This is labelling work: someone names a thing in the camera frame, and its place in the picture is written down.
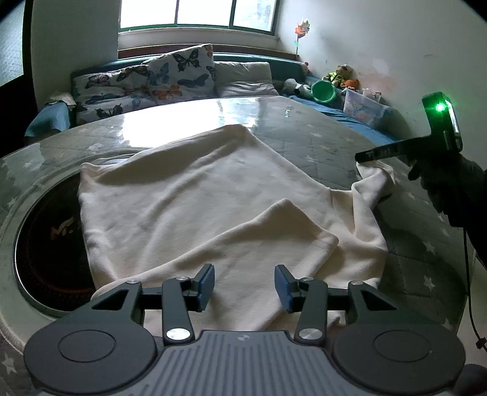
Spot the yellow green plush toy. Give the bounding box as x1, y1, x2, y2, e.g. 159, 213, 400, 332
323, 64, 353, 87

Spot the cream fleece garment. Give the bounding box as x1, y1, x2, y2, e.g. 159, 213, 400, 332
78, 124, 396, 332

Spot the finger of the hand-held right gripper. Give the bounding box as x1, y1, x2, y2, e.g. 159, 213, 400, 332
355, 136, 420, 165

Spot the person's right forearm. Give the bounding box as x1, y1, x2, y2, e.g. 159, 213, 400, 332
449, 158, 487, 269

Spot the white cloth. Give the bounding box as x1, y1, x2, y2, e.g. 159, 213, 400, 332
46, 90, 77, 106

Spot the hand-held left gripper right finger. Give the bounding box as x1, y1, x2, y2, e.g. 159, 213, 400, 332
274, 264, 398, 342

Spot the colourful pinwheel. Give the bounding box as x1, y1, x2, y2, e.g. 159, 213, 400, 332
292, 17, 311, 62

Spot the person's right hand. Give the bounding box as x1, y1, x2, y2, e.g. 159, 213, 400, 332
408, 154, 472, 225

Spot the grey pillow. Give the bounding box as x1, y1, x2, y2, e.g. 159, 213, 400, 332
213, 61, 281, 98

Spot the grey plush toy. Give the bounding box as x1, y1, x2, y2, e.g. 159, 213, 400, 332
282, 78, 313, 100

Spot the green plastic bucket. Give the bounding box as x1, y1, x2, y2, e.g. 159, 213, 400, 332
310, 79, 338, 104

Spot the clear plastic storage box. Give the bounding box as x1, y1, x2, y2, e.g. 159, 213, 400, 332
342, 88, 391, 127

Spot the blue blanket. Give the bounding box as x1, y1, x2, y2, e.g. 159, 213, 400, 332
25, 102, 72, 138

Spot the dark frosted glass door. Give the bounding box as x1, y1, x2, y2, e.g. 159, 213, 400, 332
0, 0, 36, 90

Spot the window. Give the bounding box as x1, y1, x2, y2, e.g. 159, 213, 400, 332
117, 0, 283, 38

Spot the black cable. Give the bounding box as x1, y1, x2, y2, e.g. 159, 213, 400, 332
461, 226, 487, 349

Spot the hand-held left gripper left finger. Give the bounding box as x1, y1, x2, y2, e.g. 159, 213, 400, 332
90, 263, 216, 342

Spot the large butterfly print pillow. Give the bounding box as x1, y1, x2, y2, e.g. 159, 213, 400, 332
142, 44, 218, 106

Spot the long butterfly print pillow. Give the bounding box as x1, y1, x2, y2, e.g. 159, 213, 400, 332
72, 64, 157, 126

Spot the black round cooktop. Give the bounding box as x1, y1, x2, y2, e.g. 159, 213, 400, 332
13, 182, 100, 320

